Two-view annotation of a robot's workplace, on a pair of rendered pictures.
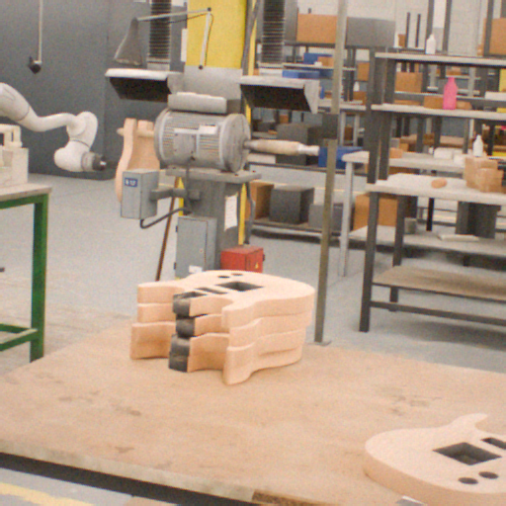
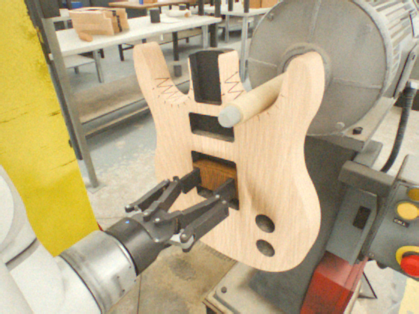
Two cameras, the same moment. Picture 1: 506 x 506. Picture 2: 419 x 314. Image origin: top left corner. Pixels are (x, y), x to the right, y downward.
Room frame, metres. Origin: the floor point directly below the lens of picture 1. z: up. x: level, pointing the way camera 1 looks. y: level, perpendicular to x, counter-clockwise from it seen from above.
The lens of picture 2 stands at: (5.30, 0.95, 1.41)
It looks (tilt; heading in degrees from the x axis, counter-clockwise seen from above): 34 degrees down; 286
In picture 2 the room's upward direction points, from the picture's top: straight up
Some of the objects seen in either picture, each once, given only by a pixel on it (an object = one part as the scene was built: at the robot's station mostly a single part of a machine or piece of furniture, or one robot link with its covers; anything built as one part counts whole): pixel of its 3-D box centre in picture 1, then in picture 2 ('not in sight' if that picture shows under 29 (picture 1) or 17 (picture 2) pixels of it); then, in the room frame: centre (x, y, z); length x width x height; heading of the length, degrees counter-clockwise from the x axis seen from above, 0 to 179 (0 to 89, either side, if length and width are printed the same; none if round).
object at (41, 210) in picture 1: (39, 282); not in sight; (5.72, 1.05, 0.45); 0.05 x 0.05 x 0.90; 68
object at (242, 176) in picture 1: (213, 173); (334, 102); (5.19, 0.19, 1.11); 0.36 x 0.24 x 0.04; 68
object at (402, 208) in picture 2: not in sight; (408, 208); (5.08, 0.52, 1.07); 0.03 x 0.01 x 0.03; 158
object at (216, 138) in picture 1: (202, 139); (343, 52); (5.21, 0.25, 1.25); 0.41 x 0.27 x 0.26; 68
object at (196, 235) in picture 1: (197, 215); (375, 178); (5.05, 0.25, 0.93); 0.15 x 0.10 x 0.55; 68
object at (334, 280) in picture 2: not in sight; (337, 276); (5.04, 0.25, 0.49); 0.25 x 0.12 x 0.37; 68
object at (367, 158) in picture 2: (187, 194); (366, 158); (5.10, 0.30, 1.02); 0.13 x 0.04 x 0.04; 68
